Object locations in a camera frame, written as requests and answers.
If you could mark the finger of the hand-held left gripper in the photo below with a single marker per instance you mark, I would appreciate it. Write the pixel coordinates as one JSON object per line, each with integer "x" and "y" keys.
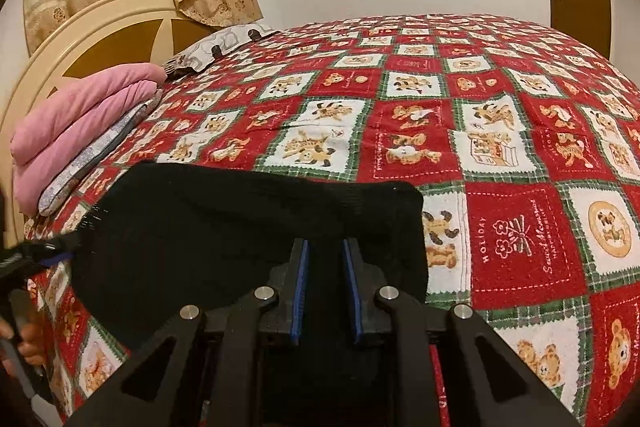
{"x": 47, "y": 252}

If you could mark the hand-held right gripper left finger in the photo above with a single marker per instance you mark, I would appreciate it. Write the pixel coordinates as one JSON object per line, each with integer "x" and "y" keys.
{"x": 299, "y": 294}

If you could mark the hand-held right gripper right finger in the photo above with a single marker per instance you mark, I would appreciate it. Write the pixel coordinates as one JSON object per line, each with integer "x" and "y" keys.
{"x": 353, "y": 294}

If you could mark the folded pink blanket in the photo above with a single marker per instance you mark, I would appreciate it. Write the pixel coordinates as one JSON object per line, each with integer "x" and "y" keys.
{"x": 75, "y": 117}

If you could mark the red bear printed blanket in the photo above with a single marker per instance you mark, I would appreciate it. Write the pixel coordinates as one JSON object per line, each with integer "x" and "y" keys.
{"x": 500, "y": 232}

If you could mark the black pants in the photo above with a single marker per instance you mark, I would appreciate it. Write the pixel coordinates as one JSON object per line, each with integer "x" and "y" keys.
{"x": 200, "y": 217}

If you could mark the cream wooden headboard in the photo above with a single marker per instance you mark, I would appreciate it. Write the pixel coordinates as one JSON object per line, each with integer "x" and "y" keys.
{"x": 45, "y": 57}

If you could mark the grey floral pillow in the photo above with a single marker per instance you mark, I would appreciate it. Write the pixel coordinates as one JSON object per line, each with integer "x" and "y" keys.
{"x": 100, "y": 152}

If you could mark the person's left hand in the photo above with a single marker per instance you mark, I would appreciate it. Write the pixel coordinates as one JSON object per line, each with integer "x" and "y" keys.
{"x": 32, "y": 344}

